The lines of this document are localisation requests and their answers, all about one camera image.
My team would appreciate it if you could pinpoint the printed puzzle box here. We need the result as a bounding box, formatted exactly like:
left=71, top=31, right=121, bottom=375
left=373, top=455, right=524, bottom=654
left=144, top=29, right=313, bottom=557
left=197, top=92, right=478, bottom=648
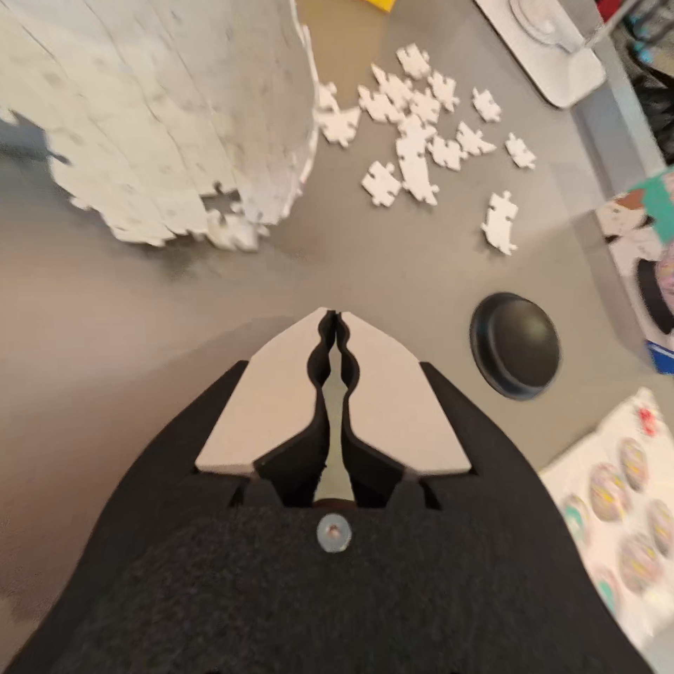
left=595, top=168, right=674, bottom=375

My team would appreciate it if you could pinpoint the printed sticker sheet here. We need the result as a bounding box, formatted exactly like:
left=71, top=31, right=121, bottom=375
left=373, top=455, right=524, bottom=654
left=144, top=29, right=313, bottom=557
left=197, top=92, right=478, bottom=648
left=540, top=387, right=674, bottom=654

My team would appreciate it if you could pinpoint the black round puzzle stand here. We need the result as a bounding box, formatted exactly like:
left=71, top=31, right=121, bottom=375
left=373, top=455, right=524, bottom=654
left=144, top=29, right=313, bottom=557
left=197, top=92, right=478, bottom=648
left=470, top=292, right=561, bottom=401

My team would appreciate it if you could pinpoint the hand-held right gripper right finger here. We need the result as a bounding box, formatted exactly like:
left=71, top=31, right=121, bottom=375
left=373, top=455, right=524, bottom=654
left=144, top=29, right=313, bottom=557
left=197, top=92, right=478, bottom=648
left=337, top=311, right=472, bottom=477

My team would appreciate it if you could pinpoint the white flat pad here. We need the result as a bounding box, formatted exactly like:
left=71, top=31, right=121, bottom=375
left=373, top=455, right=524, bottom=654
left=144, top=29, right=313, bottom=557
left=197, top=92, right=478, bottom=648
left=474, top=0, right=606, bottom=108

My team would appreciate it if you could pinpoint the group of white puzzle pieces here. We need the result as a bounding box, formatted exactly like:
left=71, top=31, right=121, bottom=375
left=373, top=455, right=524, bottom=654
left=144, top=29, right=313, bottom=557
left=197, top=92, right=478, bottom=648
left=316, top=43, right=538, bottom=256

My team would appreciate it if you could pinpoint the partly built colourful puzzle ball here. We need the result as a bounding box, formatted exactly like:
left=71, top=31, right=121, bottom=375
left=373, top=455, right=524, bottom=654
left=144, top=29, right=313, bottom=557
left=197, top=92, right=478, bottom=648
left=0, top=0, right=319, bottom=251

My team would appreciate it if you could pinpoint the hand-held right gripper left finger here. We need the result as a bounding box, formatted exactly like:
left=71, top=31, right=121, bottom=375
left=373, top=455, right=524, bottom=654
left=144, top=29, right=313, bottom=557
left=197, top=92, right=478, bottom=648
left=195, top=308, right=337, bottom=477

